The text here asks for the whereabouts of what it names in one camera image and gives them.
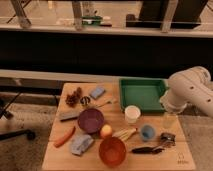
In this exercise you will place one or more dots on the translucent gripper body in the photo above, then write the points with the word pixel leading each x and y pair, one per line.
pixel 168 120

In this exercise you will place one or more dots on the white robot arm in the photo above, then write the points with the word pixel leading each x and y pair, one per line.
pixel 190 86

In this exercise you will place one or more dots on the small blue cup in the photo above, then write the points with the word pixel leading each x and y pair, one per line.
pixel 147 132

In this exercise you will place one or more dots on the white paper cup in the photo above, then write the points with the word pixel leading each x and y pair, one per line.
pixel 132 114

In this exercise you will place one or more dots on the metal clip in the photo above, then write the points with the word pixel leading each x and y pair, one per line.
pixel 167 139

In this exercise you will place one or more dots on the green plastic tray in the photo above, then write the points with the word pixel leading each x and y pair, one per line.
pixel 143 93

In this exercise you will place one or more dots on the orange bowl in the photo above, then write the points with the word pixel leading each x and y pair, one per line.
pixel 112 151

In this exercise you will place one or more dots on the yellow red apple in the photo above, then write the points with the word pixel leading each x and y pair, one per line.
pixel 106 131

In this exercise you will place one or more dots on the wooden spoon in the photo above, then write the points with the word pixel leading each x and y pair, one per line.
pixel 112 101

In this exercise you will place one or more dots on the blue sponge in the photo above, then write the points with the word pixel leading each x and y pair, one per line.
pixel 97 92

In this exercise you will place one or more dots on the purple bowl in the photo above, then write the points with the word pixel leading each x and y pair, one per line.
pixel 91 120

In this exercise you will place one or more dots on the black white round object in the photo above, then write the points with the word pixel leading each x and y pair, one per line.
pixel 85 100

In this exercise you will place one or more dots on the blue crumpled cloth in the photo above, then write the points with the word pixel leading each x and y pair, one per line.
pixel 80 144

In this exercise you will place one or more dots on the brown grape bunch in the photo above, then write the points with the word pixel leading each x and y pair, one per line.
pixel 73 99

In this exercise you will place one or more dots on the green background box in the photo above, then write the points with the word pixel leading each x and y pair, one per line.
pixel 92 21

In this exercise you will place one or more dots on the black handled tool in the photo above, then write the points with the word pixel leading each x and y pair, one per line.
pixel 147 150

